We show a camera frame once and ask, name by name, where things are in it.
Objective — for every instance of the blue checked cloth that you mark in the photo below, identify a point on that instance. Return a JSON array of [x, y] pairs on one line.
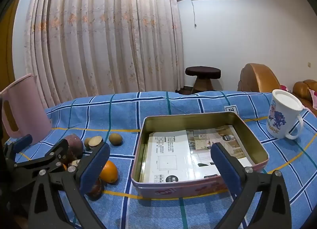
[[173, 105]]

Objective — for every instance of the round dark wooden stool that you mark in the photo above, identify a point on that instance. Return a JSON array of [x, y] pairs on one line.
[[203, 72]]

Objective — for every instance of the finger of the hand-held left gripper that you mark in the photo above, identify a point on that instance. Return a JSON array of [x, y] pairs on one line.
[[53, 157], [24, 141]]

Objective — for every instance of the printed paper leaflet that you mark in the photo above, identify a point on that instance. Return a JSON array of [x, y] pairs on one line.
[[168, 154]]

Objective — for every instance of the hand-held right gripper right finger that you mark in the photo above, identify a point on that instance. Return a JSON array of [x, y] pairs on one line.
[[225, 167]]

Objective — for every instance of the purple passion fruit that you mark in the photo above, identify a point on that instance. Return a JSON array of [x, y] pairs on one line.
[[75, 145]]

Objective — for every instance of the white printed mug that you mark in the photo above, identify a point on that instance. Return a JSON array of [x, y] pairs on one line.
[[277, 120]]

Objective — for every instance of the pink cushion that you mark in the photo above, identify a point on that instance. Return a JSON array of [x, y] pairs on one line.
[[313, 97]]

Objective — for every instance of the dark mangosteen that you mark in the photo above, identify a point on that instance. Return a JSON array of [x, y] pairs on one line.
[[97, 188]]

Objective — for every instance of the small brown kiwi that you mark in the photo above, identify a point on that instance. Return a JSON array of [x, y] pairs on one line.
[[86, 142]]

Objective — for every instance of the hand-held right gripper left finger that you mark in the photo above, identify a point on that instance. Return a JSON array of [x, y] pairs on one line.
[[95, 167]]

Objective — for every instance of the brown leather armchair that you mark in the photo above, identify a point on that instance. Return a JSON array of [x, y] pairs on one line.
[[262, 78]]

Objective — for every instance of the wooden door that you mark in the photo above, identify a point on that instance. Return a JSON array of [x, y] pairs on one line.
[[7, 46]]

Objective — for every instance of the white cloth tag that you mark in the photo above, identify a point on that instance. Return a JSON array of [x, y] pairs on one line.
[[231, 109]]

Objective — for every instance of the metal tin box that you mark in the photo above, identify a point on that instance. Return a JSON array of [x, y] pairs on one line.
[[173, 189]]

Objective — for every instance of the pink kettle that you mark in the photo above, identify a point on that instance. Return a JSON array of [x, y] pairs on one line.
[[27, 110]]

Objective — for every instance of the floral beige curtain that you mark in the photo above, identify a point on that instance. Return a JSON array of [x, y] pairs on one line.
[[99, 33]]

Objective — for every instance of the brown leather sofa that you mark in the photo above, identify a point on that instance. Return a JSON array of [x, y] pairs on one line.
[[302, 88]]

